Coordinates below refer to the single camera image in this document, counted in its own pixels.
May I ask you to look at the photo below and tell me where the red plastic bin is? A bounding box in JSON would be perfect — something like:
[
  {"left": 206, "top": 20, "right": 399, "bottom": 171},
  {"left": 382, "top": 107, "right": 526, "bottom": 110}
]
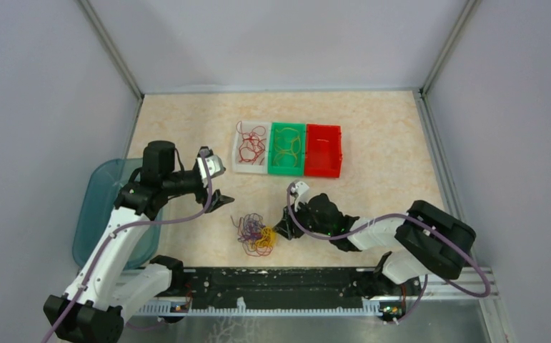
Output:
[{"left": 304, "top": 124, "right": 342, "bottom": 178}]

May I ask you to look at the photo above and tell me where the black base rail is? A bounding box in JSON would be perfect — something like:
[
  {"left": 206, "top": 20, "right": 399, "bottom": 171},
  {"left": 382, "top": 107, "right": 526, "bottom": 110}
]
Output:
[{"left": 141, "top": 266, "right": 423, "bottom": 312}]

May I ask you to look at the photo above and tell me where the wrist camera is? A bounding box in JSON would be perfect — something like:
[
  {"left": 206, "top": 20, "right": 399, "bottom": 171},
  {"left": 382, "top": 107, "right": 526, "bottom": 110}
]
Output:
[
  {"left": 289, "top": 181, "right": 310, "bottom": 204},
  {"left": 197, "top": 146, "right": 226, "bottom": 187}
]

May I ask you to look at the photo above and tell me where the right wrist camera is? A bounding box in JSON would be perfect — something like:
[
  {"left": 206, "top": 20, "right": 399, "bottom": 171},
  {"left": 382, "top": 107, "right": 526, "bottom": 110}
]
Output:
[{"left": 289, "top": 181, "right": 310, "bottom": 204}]

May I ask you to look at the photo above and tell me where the yellow cable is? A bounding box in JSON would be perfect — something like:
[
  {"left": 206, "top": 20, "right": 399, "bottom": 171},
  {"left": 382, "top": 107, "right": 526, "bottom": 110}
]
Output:
[{"left": 272, "top": 126, "right": 304, "bottom": 167}]

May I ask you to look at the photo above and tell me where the aluminium frame rail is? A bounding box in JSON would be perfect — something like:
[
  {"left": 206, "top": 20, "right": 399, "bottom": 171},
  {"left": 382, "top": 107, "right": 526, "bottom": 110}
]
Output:
[{"left": 116, "top": 268, "right": 498, "bottom": 319}]

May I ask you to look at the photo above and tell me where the green plastic bin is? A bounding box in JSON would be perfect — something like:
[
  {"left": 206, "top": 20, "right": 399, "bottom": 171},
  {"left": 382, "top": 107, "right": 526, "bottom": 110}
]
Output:
[{"left": 267, "top": 121, "right": 307, "bottom": 177}]

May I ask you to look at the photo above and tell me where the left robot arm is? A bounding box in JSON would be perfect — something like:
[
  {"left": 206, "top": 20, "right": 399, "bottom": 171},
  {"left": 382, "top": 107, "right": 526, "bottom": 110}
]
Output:
[{"left": 42, "top": 141, "right": 234, "bottom": 342}]

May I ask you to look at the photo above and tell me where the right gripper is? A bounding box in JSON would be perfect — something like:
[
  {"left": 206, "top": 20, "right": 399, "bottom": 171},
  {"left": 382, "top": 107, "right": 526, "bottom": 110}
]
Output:
[{"left": 273, "top": 197, "right": 332, "bottom": 239}]

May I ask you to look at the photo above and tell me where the red cable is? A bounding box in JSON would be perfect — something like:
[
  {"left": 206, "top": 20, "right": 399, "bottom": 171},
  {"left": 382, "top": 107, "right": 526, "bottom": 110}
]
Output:
[{"left": 235, "top": 120, "right": 267, "bottom": 166}]

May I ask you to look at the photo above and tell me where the cable pile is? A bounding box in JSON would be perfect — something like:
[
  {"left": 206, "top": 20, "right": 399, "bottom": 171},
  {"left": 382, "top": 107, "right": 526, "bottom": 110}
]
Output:
[{"left": 230, "top": 212, "right": 281, "bottom": 257}]

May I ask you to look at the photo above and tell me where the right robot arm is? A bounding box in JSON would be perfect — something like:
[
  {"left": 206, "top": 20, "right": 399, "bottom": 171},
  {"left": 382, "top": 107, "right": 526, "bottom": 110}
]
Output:
[{"left": 274, "top": 193, "right": 477, "bottom": 294}]

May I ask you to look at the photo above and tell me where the teal plastic basin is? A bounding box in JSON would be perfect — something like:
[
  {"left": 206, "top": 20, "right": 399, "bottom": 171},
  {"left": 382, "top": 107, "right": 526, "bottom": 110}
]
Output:
[{"left": 72, "top": 159, "right": 161, "bottom": 270}]

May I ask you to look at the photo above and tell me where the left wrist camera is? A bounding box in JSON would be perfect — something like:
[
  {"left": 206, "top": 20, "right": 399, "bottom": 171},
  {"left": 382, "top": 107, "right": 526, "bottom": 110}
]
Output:
[{"left": 197, "top": 146, "right": 226, "bottom": 187}]

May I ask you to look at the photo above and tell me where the white plastic bin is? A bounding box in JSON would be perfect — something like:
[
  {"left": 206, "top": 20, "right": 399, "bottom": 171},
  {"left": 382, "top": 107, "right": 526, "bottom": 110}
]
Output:
[{"left": 232, "top": 120, "right": 272, "bottom": 174}]

